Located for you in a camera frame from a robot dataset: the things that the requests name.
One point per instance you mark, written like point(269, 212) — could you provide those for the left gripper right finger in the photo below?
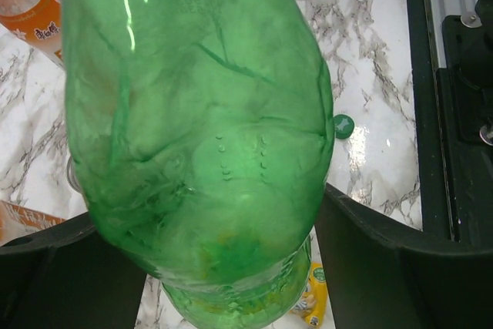
point(384, 274)

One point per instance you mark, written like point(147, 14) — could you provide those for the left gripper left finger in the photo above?
point(67, 276)

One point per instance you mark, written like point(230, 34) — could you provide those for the orange bottle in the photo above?
point(36, 22)
point(18, 221)

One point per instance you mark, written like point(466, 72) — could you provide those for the green bottle cap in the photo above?
point(344, 126)

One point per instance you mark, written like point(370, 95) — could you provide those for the green plastic bottle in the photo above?
point(201, 133)

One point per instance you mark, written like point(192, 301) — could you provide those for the orange bottle front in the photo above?
point(36, 22)

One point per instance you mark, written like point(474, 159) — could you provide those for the yellow candy bag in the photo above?
point(312, 304)

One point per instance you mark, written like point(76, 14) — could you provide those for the black base frame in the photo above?
point(451, 60)

